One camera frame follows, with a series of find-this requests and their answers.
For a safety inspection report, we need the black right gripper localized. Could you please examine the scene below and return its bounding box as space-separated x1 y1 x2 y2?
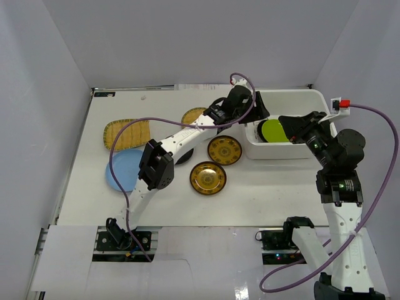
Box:
277 111 334 169

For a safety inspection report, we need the black plate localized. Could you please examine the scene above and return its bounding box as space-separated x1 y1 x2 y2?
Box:
256 120 267 143

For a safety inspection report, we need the green plate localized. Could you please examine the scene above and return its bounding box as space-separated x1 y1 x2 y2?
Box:
261 119 289 143

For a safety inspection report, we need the large yellow patterned plate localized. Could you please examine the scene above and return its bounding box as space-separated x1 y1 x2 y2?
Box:
207 135 243 166

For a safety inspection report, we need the round woven bamboo tray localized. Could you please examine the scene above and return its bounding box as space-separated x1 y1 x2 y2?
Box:
181 107 206 124

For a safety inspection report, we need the small yellow patterned plate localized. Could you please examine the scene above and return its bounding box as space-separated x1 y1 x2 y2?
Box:
189 161 228 196

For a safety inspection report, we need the light blue plate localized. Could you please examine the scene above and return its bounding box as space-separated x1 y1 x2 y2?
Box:
112 149 143 193

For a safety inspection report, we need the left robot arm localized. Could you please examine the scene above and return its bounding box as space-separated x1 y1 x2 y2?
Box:
106 85 270 249

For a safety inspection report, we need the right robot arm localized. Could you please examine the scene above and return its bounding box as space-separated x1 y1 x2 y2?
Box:
278 111 385 299

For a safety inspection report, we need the white plastic bin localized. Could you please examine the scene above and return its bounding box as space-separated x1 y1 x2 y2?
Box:
242 89 329 160

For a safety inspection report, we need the rectangular woven bamboo tray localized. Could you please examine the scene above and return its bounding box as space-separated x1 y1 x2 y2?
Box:
103 119 151 152

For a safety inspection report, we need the black label sticker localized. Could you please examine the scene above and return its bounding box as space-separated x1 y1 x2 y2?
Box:
93 91 116 98

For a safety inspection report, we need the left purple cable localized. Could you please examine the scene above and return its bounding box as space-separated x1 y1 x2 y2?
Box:
108 72 258 262

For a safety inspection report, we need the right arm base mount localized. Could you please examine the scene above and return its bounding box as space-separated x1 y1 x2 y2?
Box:
254 229 306 266

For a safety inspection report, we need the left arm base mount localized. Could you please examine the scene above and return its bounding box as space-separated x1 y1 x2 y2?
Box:
92 227 160 263

